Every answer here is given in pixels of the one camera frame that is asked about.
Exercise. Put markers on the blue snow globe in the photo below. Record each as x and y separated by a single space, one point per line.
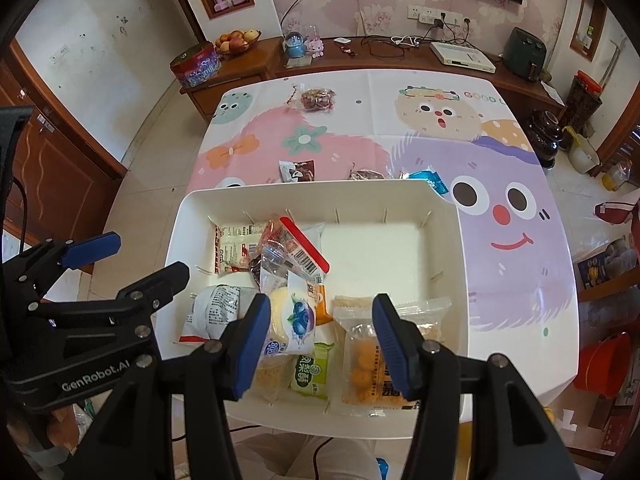
295 45

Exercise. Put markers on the pink toy figure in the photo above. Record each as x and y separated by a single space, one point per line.
315 46

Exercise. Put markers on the red dried fruit packet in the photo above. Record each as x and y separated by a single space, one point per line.
317 99

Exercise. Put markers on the blue printed box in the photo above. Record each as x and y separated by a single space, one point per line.
591 270

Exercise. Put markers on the small white device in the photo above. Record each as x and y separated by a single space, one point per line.
342 41

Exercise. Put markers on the blueberry bun packet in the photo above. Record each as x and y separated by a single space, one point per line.
295 320

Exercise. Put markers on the white paper sheet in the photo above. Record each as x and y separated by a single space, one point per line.
553 94

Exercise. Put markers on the green snack packet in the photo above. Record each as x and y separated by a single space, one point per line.
311 372

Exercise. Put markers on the beige cracker packet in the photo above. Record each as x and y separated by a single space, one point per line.
270 377
435 312

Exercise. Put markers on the white plastic storage box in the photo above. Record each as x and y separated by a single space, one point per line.
370 250

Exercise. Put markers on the small wooden side cabinet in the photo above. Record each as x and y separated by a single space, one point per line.
240 72

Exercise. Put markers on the yellow bottle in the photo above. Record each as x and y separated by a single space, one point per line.
616 176

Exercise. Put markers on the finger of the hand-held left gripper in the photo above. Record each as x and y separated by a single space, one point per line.
165 280
90 249

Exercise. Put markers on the red plastic basin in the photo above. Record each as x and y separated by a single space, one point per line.
602 365

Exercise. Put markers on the wooden door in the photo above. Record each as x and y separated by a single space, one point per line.
55 160

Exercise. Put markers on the clear dark snack packet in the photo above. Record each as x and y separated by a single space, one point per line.
256 267

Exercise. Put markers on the red-edged clear snack packet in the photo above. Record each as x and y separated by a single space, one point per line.
295 250

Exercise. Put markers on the red bag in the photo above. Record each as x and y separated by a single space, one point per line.
617 211

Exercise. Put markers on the white brown chocolate packet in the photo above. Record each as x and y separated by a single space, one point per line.
297 170

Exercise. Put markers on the blue candy packet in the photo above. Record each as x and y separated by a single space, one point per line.
425 181

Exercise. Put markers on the white wall outlet strip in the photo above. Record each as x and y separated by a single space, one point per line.
440 15

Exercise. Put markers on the white set-top box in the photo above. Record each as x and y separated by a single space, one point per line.
462 57

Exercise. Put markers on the person's beige trousers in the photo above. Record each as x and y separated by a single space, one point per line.
300 457

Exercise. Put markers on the red purple tin box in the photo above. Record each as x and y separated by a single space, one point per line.
195 67

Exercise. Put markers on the long wooden television console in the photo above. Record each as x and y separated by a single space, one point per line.
520 87

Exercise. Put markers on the clear packet of orange balls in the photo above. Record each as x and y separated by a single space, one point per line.
362 360

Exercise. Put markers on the dark ceramic jar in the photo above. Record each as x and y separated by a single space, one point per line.
542 140

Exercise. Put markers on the white printed snack packet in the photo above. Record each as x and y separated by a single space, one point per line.
220 310

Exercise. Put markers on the orange snack packet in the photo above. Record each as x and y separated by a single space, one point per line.
324 307

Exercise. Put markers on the dark green air fryer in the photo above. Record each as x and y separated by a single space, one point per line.
525 52

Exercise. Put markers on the white red cracker packet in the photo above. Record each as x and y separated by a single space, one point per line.
231 247

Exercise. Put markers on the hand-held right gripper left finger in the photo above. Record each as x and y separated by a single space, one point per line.
250 347

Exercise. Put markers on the fruit bowl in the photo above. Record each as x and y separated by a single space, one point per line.
237 42

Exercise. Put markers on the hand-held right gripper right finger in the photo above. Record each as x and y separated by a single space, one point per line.
392 347

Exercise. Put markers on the dark brown snack packet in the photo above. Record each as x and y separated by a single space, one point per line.
367 175

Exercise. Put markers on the person's left hand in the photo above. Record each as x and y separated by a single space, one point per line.
62 420

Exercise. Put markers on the red-lid storage jar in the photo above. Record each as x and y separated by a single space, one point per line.
582 105

